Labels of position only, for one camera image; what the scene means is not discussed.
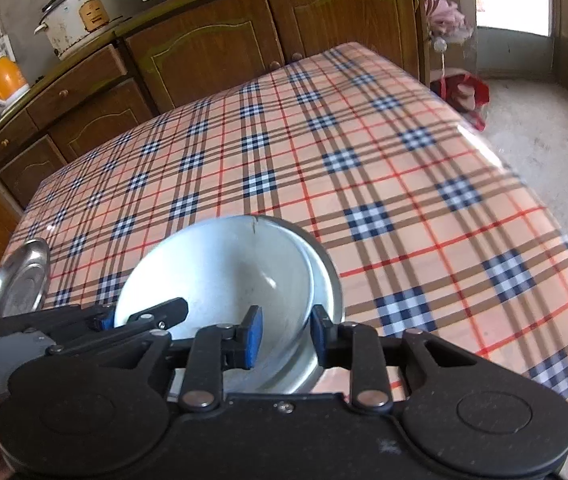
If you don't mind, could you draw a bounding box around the wooden cabinet with drawers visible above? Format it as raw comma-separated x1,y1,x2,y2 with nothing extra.
0,42,159,206

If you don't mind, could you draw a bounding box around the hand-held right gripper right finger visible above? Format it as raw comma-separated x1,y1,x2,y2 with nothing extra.
311,305,481,409

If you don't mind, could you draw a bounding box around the large steel plate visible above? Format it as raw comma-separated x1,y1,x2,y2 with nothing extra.
0,238,50,323

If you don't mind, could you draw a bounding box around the pink cloth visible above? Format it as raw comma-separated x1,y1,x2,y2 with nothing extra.
424,0,475,43

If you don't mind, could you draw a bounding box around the steel bowl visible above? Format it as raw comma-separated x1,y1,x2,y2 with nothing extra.
244,214,346,397

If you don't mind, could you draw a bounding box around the white shallow bowl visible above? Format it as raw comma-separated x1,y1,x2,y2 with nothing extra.
114,216,315,396

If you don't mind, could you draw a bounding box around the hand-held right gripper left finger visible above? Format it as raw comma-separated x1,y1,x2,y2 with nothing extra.
108,305,265,409

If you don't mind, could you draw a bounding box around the plaid tablecloth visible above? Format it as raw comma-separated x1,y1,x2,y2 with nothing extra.
1,42,568,433

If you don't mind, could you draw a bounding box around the white rice cooker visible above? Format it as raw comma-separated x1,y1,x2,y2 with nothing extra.
34,0,120,61

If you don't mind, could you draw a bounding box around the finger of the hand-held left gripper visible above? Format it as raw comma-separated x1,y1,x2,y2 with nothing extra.
45,297,189,357
0,306,115,340

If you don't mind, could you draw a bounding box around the red bag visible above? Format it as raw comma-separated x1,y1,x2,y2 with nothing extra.
431,72,491,131

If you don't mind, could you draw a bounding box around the orange electric kettle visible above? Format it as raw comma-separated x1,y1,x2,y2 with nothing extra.
0,55,31,106

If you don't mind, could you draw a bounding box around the wooden two-door cabinet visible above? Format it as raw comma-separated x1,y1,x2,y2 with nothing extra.
116,0,427,111

